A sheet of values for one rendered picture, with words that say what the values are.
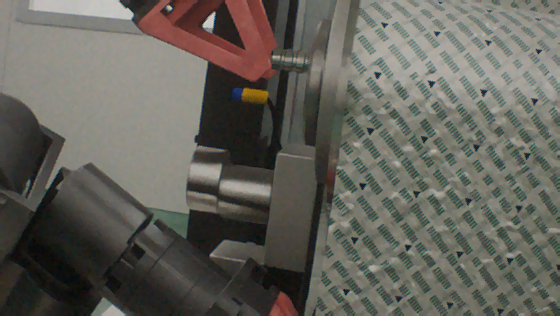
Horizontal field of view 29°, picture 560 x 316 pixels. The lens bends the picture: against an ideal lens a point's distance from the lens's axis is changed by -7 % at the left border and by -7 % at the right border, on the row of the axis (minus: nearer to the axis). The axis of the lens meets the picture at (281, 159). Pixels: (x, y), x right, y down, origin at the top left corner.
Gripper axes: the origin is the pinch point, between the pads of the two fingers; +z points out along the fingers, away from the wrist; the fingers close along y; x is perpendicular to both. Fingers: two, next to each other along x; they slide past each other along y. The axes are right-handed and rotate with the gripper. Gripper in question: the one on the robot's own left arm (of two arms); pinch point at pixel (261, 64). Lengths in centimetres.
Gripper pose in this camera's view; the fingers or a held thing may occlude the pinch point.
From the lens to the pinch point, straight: 71.8
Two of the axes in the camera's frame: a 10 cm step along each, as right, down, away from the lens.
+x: 7.3, -6.6, -1.7
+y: -1.3, 1.0, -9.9
